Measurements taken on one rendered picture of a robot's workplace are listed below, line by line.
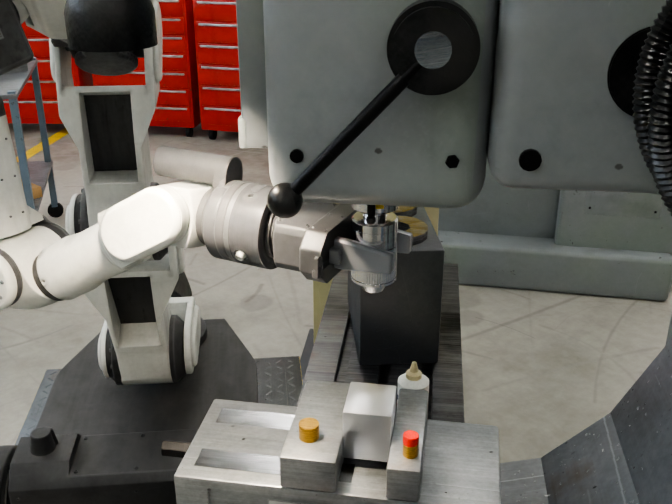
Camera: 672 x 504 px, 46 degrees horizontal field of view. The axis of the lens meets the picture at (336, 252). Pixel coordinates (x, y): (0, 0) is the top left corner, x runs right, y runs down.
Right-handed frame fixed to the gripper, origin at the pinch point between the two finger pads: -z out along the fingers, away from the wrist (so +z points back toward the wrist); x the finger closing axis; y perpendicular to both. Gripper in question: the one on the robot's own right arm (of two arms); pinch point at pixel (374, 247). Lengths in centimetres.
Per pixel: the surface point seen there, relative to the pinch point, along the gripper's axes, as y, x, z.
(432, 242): 13.1, 32.9, 3.8
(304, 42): -21.9, -11.1, 2.3
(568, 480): 34.0, 15.6, -21.1
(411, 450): 19.4, -5.1, -6.9
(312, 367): 32.0, 22.2, 17.8
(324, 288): 93, 155, 78
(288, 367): 85, 93, 60
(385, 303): 21.4, 27.2, 8.5
